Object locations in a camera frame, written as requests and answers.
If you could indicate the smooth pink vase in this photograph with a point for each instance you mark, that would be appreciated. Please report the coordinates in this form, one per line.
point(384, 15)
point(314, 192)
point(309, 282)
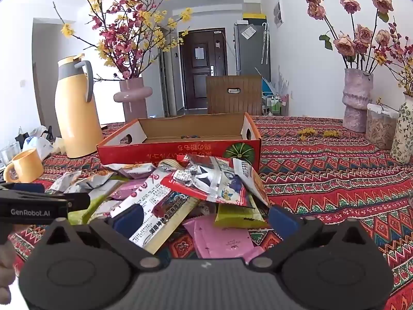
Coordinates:
point(134, 103)

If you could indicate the rack with bottles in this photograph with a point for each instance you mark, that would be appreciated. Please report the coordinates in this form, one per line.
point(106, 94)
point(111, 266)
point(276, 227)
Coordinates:
point(276, 106)

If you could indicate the yellow thermos jug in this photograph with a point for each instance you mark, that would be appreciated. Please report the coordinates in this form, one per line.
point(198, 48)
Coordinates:
point(77, 119)

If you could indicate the person's left hand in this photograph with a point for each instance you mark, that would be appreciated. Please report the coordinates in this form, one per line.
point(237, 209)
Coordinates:
point(6, 271)

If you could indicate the dried pink roses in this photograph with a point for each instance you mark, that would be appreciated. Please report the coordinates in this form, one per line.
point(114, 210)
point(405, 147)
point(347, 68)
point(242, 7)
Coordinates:
point(345, 45)

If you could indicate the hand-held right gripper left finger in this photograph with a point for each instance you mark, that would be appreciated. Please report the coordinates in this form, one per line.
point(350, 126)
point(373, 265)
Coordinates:
point(129, 221)

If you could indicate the red and yellow flower sprig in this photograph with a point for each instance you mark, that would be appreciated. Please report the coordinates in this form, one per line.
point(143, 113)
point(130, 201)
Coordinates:
point(398, 50)

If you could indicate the wooden chair back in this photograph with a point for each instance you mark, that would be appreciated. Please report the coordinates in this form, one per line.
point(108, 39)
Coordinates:
point(219, 100)

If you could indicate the yellow mug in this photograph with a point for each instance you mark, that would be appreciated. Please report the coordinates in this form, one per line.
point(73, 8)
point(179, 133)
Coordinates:
point(27, 166)

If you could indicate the white wall panel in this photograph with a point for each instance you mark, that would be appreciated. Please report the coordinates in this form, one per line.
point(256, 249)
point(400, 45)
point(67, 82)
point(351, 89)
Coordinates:
point(278, 13)

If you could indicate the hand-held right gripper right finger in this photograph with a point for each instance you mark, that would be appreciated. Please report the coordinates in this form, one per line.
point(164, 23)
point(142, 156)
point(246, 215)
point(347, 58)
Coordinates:
point(282, 221)

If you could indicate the dark brown door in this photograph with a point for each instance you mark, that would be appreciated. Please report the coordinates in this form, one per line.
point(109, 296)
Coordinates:
point(193, 80)

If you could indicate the pile of snack packets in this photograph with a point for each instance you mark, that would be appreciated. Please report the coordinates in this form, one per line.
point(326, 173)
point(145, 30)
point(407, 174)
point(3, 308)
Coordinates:
point(206, 180)

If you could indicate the red cardboard box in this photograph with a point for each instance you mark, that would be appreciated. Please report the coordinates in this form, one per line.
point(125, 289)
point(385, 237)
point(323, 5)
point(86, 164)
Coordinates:
point(161, 151)

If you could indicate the yellow and black box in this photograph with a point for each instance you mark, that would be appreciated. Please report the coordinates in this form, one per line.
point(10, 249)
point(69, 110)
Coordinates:
point(254, 18)

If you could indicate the floral patterned vase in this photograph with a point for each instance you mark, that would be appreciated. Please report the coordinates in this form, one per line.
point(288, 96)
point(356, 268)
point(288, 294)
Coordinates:
point(403, 135)

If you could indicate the clear plastic food container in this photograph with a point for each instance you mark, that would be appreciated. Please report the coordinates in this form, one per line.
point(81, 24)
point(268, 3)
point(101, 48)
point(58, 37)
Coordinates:
point(380, 129)

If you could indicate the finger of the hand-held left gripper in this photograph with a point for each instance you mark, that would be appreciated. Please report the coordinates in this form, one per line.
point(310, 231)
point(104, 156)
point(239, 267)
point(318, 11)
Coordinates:
point(27, 188)
point(79, 201)

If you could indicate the pink and yellow flower branches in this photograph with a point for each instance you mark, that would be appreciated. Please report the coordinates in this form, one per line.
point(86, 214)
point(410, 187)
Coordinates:
point(127, 43)

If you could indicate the grey refrigerator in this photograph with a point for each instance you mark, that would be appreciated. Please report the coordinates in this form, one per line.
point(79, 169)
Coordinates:
point(248, 58)

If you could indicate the white plastic bag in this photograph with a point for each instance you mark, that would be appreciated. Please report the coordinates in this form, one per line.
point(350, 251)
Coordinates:
point(38, 145)

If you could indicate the textured pink vase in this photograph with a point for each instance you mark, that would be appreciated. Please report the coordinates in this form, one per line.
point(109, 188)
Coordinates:
point(356, 103)

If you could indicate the fallen yellow flowers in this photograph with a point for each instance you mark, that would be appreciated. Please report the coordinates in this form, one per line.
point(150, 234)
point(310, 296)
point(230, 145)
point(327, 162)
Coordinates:
point(308, 132)
point(330, 133)

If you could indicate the white box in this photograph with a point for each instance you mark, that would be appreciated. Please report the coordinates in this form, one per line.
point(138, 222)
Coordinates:
point(252, 5)

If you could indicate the white folded umbrella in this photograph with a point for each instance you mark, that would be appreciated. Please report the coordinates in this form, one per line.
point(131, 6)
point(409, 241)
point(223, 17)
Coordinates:
point(265, 43)

